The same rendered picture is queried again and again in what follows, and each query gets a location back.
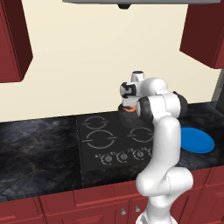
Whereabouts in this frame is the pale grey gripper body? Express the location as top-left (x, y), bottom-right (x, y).
top-left (122, 97), bottom-right (137, 109)

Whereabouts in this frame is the red wall cupboard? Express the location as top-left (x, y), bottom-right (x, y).
top-left (0, 0), bottom-right (34, 84)
top-left (178, 0), bottom-right (224, 70)

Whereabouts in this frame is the red cupboard door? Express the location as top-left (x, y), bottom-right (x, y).
top-left (44, 200), bottom-right (131, 224)
top-left (129, 195), bottom-right (151, 224)

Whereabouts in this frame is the blue plate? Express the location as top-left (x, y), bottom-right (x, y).
top-left (180, 126), bottom-right (216, 155)

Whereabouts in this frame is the grey fridge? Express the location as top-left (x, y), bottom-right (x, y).
top-left (210, 68), bottom-right (224, 118)

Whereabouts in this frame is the red base cupboard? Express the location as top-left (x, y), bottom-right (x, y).
top-left (171, 164), bottom-right (224, 224)

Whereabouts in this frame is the red drawer front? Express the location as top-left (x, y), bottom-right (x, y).
top-left (73, 184), bottom-right (116, 207)
top-left (0, 197), bottom-right (45, 224)
top-left (113, 180), bottom-right (142, 199)
top-left (38, 191), bottom-right (77, 209)
top-left (191, 167), bottom-right (214, 188)

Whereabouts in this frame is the dark pot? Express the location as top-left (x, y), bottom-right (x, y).
top-left (117, 104), bottom-right (148, 130)

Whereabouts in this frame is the black hob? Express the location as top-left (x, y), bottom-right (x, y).
top-left (76, 111), bottom-right (156, 173)

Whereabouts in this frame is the grey range hood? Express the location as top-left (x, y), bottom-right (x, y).
top-left (61, 0), bottom-right (221, 11)

